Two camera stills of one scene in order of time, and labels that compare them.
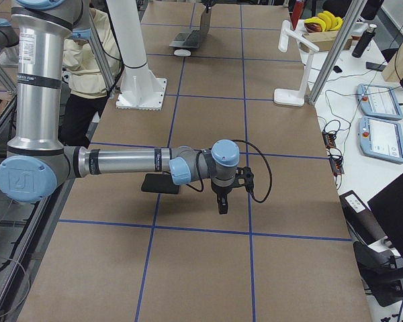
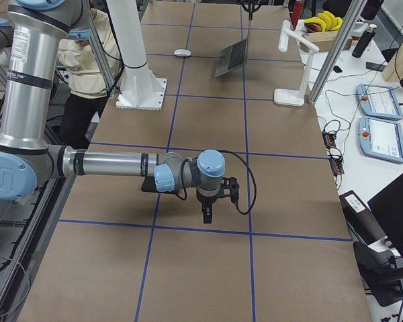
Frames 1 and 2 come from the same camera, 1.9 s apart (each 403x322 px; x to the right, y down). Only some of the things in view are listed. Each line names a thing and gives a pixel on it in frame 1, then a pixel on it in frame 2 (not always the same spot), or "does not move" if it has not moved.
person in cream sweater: (87, 90) does not move
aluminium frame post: (352, 15) does not move
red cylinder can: (296, 13) does not move
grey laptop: (194, 38) to (231, 58)
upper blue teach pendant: (378, 101) does not move
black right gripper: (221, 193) to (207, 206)
